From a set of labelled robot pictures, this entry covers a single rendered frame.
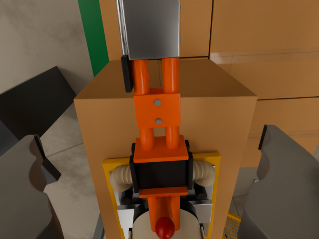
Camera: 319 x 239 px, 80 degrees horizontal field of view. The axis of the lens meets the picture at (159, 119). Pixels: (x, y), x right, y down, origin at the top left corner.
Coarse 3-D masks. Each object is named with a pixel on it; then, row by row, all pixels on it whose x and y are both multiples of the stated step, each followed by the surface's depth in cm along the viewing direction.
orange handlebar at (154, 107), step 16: (144, 64) 24; (176, 64) 24; (144, 80) 25; (176, 80) 25; (144, 96) 25; (160, 96) 25; (176, 96) 25; (144, 112) 26; (160, 112) 26; (176, 112) 26; (144, 128) 28; (176, 128) 28; (144, 144) 29; (176, 144) 29; (176, 208) 36; (176, 224) 39
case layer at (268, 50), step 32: (192, 0) 67; (224, 0) 67; (256, 0) 67; (288, 0) 68; (192, 32) 72; (224, 32) 72; (256, 32) 72; (288, 32) 73; (224, 64) 78; (256, 64) 78; (288, 64) 78; (288, 96) 85; (256, 128) 93; (288, 128) 93; (256, 160) 103
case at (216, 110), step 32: (160, 64) 69; (192, 64) 68; (96, 96) 42; (128, 96) 42; (192, 96) 42; (224, 96) 42; (256, 96) 42; (96, 128) 44; (128, 128) 45; (160, 128) 45; (192, 128) 45; (224, 128) 45; (96, 160) 49; (224, 160) 50; (96, 192) 54; (224, 192) 56; (224, 224) 63
